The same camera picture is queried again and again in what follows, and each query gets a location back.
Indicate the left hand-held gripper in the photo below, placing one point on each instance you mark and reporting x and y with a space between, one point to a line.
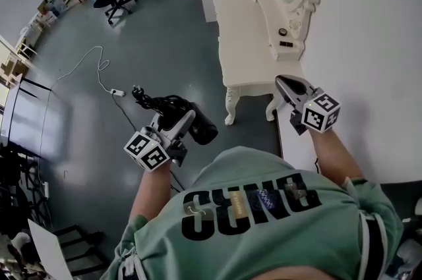
146 151

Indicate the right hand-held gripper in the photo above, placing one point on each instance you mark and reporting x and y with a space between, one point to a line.
321 114

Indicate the black hair dryer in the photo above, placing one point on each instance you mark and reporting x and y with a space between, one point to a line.
202 128

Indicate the person's left forearm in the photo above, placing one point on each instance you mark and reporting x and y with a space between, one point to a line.
148 193

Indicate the person's right forearm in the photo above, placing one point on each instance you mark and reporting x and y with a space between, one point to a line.
333 156

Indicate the white flat board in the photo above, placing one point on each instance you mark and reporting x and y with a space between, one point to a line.
295 143

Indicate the small black rectangular case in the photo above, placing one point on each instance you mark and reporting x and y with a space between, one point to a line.
286 44

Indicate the small round black jar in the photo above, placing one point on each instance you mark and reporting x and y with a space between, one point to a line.
282 31

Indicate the clear glass jar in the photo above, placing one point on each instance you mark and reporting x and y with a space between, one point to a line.
294 24

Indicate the white dressing table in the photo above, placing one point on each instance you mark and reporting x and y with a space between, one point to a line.
244 51

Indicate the green printed shirt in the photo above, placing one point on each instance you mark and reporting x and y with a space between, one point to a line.
250 239

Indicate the black-framed glossy panel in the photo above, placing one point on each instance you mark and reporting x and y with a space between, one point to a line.
11 110

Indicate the black step stand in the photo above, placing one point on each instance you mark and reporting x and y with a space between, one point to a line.
80 249

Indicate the black metal rack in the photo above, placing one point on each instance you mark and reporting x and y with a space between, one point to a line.
19 186

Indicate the cardboard boxes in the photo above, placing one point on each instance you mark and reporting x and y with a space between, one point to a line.
47 12

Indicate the wooden shelf unit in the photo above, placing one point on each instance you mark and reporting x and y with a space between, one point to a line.
13 58

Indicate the white leaning board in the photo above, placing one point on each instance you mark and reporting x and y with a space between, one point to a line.
49 249

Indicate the white wall-side power strip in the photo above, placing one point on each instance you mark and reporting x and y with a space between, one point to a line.
46 190

